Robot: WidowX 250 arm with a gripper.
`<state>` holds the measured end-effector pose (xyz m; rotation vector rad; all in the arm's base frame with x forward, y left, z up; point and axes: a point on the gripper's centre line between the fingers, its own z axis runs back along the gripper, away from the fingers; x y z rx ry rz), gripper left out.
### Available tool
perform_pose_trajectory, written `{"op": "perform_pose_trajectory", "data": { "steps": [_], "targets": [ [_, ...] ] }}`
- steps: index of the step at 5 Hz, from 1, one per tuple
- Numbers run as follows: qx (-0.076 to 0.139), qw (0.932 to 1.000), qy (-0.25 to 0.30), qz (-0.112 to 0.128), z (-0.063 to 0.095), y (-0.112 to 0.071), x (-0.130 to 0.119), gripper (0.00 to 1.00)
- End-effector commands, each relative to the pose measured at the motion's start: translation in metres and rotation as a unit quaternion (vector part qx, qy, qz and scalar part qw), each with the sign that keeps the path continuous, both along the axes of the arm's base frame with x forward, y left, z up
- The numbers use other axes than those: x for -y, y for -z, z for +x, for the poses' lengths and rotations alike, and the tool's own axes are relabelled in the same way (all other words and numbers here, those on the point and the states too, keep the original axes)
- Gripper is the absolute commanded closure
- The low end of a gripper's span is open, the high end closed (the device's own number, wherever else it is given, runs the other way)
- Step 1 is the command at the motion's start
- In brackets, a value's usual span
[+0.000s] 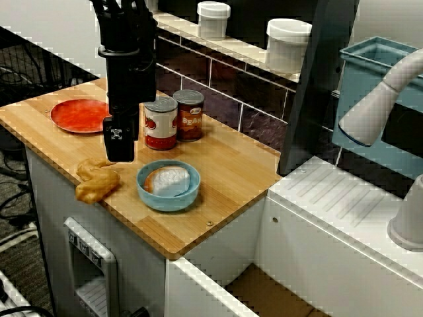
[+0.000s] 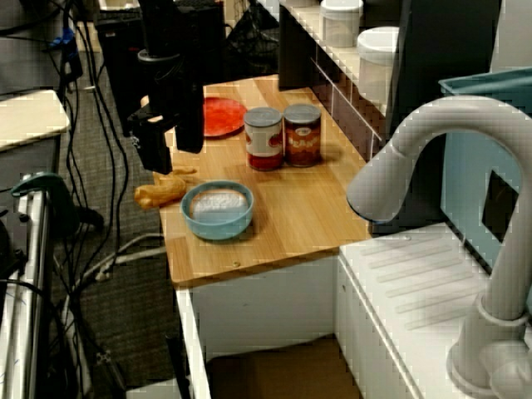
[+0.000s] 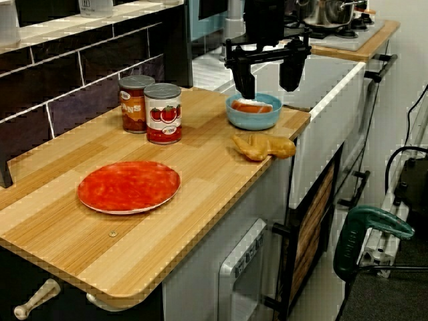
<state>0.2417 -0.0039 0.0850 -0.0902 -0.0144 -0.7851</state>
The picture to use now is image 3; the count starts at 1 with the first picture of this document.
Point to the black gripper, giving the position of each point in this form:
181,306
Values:
264,20

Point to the toy salmon sushi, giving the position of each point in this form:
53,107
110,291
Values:
252,106

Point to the light blue bowl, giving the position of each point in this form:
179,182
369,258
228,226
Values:
254,120

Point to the yellow toy chicken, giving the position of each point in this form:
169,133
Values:
261,147

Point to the red plate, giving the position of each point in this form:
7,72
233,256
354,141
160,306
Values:
128,187

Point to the white toy sink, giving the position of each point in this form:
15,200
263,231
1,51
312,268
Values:
334,110

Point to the steel pot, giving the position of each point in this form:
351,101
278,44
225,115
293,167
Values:
327,13

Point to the grey stove with black grates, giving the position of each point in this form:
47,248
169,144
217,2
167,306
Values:
351,40

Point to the tomato print can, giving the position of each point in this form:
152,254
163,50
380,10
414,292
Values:
164,117

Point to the grey towel bar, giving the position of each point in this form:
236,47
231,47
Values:
382,68

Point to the beans print can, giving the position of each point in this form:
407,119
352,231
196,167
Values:
132,107

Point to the black framed wood door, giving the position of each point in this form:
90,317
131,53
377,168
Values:
311,234

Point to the black power supply box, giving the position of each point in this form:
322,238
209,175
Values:
414,184

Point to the green power tool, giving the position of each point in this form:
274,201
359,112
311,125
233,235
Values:
351,240

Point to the white oven door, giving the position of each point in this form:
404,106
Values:
227,287

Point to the brass countertop screw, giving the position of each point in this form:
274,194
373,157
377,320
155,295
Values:
113,234

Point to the wide black shelf post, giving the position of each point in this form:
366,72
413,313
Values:
177,50

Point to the aluminium frame profile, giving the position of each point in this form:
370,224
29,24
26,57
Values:
378,247

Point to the narrow black shelf post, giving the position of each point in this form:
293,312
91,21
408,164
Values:
5,160

